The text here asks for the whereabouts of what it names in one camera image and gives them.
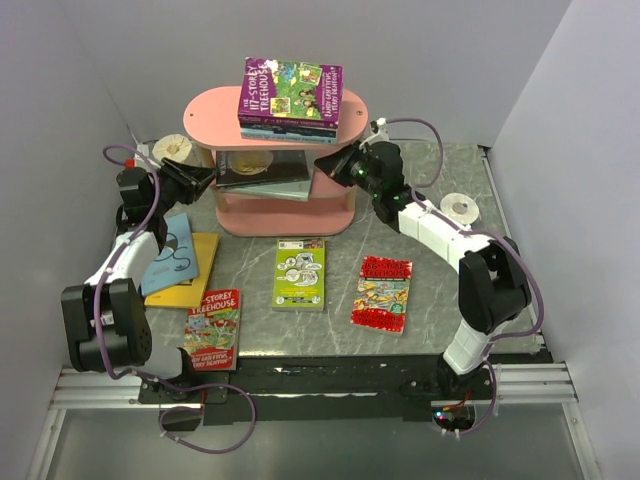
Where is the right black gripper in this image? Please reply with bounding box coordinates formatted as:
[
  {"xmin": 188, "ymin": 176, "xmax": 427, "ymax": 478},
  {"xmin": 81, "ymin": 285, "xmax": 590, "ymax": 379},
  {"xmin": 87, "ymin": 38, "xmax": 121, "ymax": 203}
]
[{"xmin": 314, "ymin": 139, "xmax": 381, "ymax": 199}]

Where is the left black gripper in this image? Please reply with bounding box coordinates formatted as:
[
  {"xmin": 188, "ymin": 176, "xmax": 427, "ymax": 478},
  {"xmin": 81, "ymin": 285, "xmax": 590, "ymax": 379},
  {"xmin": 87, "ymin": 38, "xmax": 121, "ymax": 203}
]
[{"xmin": 151, "ymin": 157, "xmax": 217, "ymax": 215}]

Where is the grey book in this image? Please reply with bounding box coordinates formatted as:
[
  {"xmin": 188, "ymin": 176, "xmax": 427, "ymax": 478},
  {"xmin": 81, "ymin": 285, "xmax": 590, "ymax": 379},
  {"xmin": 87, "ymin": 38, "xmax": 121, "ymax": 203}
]
[{"xmin": 219, "ymin": 180, "xmax": 311, "ymax": 201}]

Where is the black Moon and Sixpence book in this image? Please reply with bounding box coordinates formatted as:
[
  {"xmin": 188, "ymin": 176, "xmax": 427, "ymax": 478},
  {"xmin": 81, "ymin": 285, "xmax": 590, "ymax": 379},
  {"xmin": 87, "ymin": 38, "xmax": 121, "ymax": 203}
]
[{"xmin": 216, "ymin": 150, "xmax": 310, "ymax": 188}]

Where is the Little Women book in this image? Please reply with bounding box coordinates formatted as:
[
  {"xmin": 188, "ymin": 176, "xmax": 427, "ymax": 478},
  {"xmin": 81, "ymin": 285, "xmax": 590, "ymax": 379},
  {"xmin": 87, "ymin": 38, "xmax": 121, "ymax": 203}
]
[{"xmin": 240, "ymin": 122, "xmax": 338, "ymax": 141}]

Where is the blue 143-Storey Treehouse book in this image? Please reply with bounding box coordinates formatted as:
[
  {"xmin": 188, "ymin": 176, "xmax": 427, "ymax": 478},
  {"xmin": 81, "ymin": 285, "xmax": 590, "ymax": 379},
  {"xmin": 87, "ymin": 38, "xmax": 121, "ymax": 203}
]
[{"xmin": 240, "ymin": 130, "xmax": 338, "ymax": 145}]

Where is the purple 117-Storey Treehouse book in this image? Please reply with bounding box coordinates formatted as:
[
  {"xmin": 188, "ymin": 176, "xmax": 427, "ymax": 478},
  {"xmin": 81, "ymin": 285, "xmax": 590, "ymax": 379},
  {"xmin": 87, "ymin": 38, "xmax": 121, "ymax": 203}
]
[{"xmin": 237, "ymin": 57, "xmax": 343, "ymax": 131}]

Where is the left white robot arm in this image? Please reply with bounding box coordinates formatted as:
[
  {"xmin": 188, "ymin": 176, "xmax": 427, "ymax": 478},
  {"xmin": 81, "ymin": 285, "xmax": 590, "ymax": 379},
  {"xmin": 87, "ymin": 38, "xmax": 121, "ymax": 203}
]
[{"xmin": 61, "ymin": 159, "xmax": 216, "ymax": 402}]

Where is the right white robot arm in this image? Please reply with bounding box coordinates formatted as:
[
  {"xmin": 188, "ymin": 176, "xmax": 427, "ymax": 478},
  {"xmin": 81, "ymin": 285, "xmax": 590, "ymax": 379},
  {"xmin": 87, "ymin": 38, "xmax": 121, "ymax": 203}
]
[{"xmin": 314, "ymin": 141, "xmax": 532, "ymax": 399}]

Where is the white toilet paper roll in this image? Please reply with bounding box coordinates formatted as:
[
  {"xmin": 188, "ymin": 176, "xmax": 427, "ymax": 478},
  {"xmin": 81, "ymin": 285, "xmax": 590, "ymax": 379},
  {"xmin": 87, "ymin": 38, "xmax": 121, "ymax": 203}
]
[{"xmin": 151, "ymin": 134, "xmax": 201, "ymax": 166}]

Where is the pink three-tier shelf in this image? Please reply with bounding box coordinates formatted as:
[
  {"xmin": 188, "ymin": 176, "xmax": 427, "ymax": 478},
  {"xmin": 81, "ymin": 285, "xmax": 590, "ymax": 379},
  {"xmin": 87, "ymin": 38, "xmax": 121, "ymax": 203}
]
[{"xmin": 183, "ymin": 86, "xmax": 368, "ymax": 237}]

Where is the light blue book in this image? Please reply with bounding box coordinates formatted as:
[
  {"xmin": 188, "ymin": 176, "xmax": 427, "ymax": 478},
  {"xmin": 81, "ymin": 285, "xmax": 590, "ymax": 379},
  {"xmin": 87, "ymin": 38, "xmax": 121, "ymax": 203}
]
[{"xmin": 140, "ymin": 213, "xmax": 199, "ymax": 296}]

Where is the yellow book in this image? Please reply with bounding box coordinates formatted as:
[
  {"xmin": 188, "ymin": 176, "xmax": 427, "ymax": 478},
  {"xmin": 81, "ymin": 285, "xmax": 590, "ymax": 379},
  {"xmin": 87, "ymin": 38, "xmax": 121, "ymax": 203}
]
[{"xmin": 144, "ymin": 233, "xmax": 219, "ymax": 309}]

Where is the green book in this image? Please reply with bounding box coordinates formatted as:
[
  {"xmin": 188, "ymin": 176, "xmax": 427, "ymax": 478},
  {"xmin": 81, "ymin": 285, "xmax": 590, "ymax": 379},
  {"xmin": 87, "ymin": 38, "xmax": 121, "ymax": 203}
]
[{"xmin": 271, "ymin": 238, "xmax": 326, "ymax": 311}]

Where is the blue wrapped tissue roll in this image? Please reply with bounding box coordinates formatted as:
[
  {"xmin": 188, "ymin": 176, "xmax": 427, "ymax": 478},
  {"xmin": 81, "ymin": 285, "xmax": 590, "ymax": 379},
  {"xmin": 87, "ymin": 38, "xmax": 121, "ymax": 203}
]
[{"xmin": 440, "ymin": 193, "xmax": 480, "ymax": 225}]

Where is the red Storey Treehouse book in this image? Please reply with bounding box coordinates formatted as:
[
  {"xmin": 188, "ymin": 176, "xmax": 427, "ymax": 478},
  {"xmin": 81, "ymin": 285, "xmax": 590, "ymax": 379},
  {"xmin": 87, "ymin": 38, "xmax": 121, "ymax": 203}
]
[{"xmin": 350, "ymin": 255, "xmax": 413, "ymax": 336}]

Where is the red Treehouse book at edge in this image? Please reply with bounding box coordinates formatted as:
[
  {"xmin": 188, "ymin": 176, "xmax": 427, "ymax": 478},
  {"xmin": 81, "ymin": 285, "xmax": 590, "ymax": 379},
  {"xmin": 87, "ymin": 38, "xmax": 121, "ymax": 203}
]
[{"xmin": 183, "ymin": 289, "xmax": 241, "ymax": 372}]

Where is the black base bar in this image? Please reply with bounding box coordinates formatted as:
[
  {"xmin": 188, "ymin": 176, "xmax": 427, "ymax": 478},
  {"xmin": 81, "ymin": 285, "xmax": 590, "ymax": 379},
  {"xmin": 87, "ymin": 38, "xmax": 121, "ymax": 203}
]
[{"xmin": 134, "ymin": 352, "xmax": 554, "ymax": 426}]

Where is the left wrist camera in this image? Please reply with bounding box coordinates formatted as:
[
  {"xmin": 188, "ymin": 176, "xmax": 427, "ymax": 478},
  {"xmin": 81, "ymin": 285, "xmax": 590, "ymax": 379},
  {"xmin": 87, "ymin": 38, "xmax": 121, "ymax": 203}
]
[{"xmin": 125, "ymin": 143, "xmax": 150, "ymax": 171}]

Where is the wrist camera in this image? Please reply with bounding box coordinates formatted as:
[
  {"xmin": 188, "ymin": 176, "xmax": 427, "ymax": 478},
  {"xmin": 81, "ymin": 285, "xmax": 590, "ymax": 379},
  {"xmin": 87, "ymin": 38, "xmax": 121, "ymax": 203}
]
[
  {"xmin": 364, "ymin": 117, "xmax": 389, "ymax": 146},
  {"xmin": 125, "ymin": 143, "xmax": 150, "ymax": 171}
]

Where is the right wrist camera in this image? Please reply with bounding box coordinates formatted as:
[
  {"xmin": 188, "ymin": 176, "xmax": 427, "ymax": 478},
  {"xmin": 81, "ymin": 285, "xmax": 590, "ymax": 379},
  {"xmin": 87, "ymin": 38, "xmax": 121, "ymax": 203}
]
[{"xmin": 364, "ymin": 117, "xmax": 389, "ymax": 146}]

